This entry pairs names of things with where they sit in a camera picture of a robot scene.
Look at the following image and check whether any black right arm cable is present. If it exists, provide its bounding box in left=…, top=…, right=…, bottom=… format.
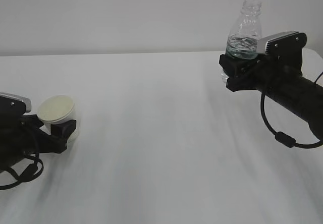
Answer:
left=260, top=70, right=323, bottom=149

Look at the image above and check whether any clear green-label water bottle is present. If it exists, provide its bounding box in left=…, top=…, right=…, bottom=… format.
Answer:
left=221, top=0, right=262, bottom=84

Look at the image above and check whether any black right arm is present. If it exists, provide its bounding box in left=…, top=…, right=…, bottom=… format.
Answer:
left=219, top=54, right=322, bottom=139

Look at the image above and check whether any white paper cup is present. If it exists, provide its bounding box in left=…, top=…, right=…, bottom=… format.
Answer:
left=37, top=95, right=77, bottom=132

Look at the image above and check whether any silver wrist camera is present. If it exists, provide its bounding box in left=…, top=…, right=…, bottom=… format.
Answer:
left=256, top=31, right=307, bottom=57
left=1, top=92, right=32, bottom=116

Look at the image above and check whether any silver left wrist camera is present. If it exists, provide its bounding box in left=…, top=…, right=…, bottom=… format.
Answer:
left=1, top=92, right=32, bottom=116

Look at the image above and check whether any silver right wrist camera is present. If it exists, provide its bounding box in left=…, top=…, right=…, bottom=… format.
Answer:
left=256, top=31, right=307, bottom=57

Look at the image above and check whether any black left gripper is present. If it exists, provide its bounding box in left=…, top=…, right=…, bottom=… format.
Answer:
left=1, top=115, right=77, bottom=169

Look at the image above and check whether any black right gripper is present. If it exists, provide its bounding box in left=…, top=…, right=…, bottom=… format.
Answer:
left=219, top=52, right=307, bottom=95

